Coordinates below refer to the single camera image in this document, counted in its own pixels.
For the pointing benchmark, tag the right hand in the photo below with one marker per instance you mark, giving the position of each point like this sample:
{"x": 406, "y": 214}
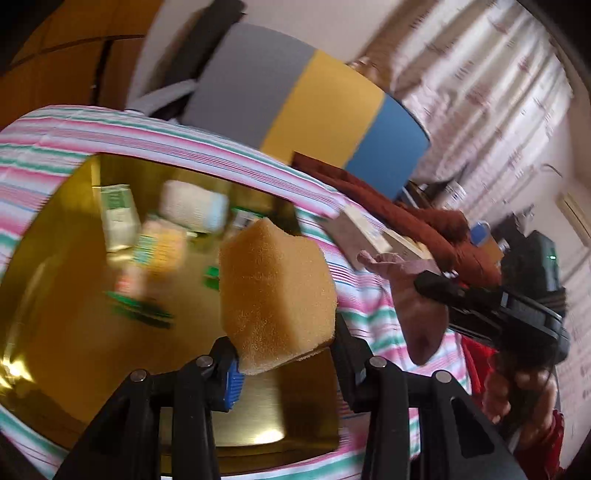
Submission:
{"x": 532, "y": 393}

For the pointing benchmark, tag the yellow sponge block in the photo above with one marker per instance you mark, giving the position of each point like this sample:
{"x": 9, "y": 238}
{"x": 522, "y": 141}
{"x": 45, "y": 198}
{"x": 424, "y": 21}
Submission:
{"x": 278, "y": 299}

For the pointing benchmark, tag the red cloth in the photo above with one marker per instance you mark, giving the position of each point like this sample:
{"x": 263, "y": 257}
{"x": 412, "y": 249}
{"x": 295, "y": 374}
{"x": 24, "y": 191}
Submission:
{"x": 479, "y": 361}

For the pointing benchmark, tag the green essential oil box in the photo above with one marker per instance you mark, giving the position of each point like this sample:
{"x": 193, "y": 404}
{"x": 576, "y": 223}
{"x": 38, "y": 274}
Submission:
{"x": 119, "y": 217}

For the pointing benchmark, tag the white towel roll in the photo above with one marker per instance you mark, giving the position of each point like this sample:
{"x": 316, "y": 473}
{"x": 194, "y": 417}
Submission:
{"x": 193, "y": 207}

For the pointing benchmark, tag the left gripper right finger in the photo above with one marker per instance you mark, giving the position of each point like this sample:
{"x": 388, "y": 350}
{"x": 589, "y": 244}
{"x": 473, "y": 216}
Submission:
{"x": 349, "y": 355}

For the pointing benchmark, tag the grey yellow blue chair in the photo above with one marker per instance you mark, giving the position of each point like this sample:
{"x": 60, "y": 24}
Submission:
{"x": 275, "y": 93}

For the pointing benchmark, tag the striped bed sheet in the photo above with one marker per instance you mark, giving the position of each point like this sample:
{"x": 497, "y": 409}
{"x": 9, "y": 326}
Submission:
{"x": 41, "y": 149}

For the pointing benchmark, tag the golden storage box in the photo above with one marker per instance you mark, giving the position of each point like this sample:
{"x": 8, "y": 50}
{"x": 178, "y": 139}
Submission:
{"x": 65, "y": 344}

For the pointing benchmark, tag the cream cardboard box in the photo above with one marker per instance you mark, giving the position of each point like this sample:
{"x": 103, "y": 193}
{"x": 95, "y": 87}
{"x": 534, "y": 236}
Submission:
{"x": 405, "y": 247}

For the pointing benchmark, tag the cream box with barcode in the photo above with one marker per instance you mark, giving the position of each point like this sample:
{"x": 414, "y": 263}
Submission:
{"x": 353, "y": 233}

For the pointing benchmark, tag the dark red blanket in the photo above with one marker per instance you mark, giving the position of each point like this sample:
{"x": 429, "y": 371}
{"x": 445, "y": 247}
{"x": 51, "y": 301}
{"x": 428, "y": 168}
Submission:
{"x": 444, "y": 232}

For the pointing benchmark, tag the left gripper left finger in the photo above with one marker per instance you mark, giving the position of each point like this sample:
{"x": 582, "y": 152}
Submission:
{"x": 225, "y": 381}

